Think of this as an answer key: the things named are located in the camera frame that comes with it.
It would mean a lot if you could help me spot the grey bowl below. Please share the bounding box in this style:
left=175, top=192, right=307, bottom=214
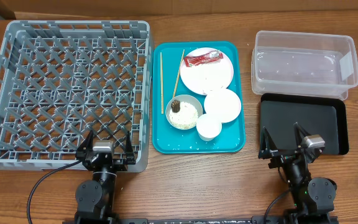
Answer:
left=165, top=95, right=203, bottom=130

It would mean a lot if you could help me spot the left wooden chopstick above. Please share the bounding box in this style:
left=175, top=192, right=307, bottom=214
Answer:
left=160, top=52, right=164, bottom=114

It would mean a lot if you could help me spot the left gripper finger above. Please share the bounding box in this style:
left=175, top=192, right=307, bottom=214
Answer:
left=76, top=131, right=94, bottom=153
left=124, top=131, right=135, bottom=161

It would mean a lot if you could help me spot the white cup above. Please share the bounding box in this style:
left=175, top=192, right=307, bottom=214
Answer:
left=196, top=114, right=222, bottom=141

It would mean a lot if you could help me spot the right wooden chopstick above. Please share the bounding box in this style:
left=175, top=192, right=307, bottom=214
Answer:
left=172, top=49, right=185, bottom=98

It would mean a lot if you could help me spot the small pink white bowl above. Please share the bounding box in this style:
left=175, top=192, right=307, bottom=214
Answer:
left=204, top=88, right=242, bottom=123

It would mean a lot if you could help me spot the clear plastic waste bin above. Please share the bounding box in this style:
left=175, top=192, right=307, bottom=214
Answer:
left=251, top=30, right=358, bottom=100

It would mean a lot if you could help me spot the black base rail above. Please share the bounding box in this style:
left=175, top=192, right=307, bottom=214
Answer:
left=62, top=216, right=339, bottom=224

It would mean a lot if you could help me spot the brown food piece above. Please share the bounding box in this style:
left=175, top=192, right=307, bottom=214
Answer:
left=171, top=100, right=181, bottom=113

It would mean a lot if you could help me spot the teal plastic serving tray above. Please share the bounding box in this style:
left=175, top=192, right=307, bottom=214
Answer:
left=152, top=41, right=246, bottom=154

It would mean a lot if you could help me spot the red snack wrapper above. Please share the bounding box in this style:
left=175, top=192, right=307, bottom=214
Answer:
left=184, top=50, right=224, bottom=67

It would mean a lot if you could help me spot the black rectangular tray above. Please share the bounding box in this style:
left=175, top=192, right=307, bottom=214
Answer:
left=260, top=93, right=349, bottom=155

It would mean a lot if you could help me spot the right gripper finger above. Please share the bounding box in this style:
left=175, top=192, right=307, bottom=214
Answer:
left=260, top=126, right=278, bottom=152
left=293, top=122, right=310, bottom=148

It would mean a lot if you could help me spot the pile of white rice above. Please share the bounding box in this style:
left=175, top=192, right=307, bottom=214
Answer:
left=168, top=101, right=198, bottom=129

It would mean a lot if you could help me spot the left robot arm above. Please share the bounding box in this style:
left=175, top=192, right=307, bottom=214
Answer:
left=75, top=131, right=135, bottom=224

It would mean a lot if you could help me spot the large white plate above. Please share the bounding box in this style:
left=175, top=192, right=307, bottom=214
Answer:
left=180, top=47, right=234, bottom=95

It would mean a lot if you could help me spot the wooden chopstick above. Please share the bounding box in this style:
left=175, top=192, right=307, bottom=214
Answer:
left=160, top=52, right=164, bottom=114
left=172, top=49, right=185, bottom=98

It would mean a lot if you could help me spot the grey plastic dishwasher rack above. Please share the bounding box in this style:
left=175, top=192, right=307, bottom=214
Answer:
left=0, top=21, right=154, bottom=172

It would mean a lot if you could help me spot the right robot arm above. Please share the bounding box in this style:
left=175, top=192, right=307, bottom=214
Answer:
left=259, top=123, right=338, bottom=223

